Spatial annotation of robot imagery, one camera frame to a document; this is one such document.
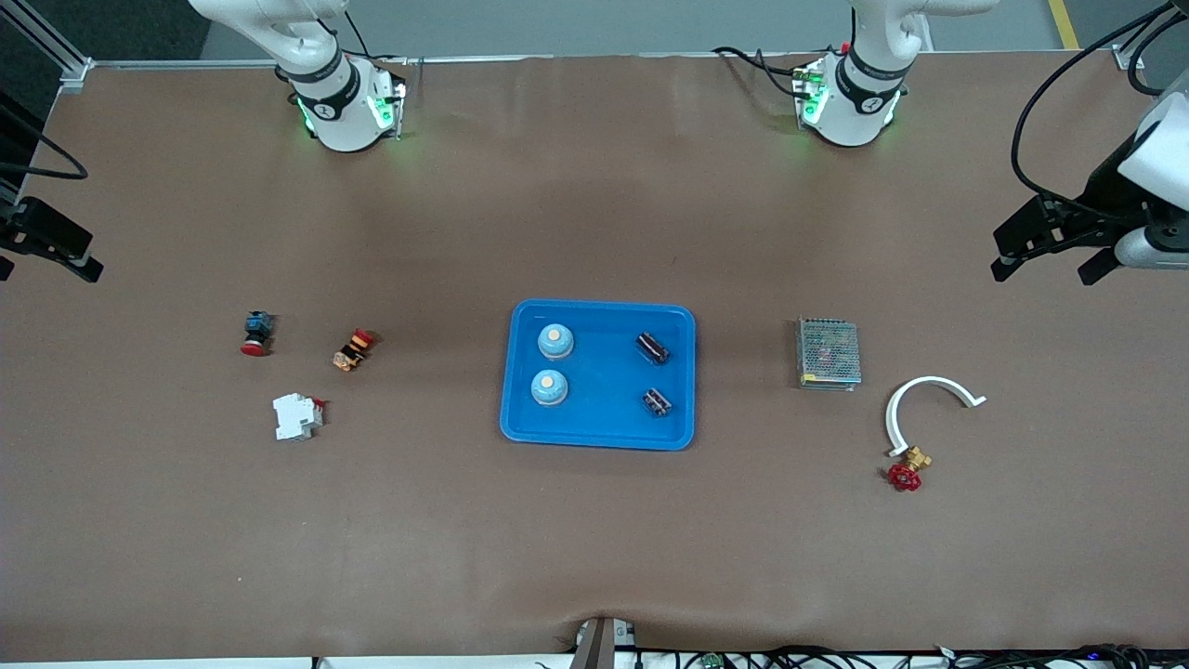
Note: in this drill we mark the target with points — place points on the red blue emergency button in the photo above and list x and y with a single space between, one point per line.
256 333

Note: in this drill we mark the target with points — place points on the red orange push button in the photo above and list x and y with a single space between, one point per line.
351 351

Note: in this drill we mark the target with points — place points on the white circuit breaker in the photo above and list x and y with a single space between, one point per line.
295 418

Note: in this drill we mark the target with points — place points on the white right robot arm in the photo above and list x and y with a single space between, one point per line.
325 84

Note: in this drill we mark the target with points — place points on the white curved plastic clamp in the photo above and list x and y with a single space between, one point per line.
929 380

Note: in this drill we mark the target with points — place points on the aluminium frame profile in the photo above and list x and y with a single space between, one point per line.
76 74
1129 58

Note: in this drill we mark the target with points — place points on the black cylindrical capacitor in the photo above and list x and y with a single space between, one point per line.
658 402
653 347

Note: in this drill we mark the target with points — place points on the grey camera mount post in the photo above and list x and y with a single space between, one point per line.
602 641

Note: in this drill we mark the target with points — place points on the metal mesh power supply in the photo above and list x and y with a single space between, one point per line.
828 353

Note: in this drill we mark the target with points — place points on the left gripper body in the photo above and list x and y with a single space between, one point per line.
1104 193

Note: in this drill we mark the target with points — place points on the blue plastic tray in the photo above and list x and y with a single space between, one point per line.
604 409

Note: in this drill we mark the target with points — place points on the blue round bell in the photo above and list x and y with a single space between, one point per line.
555 341
549 387

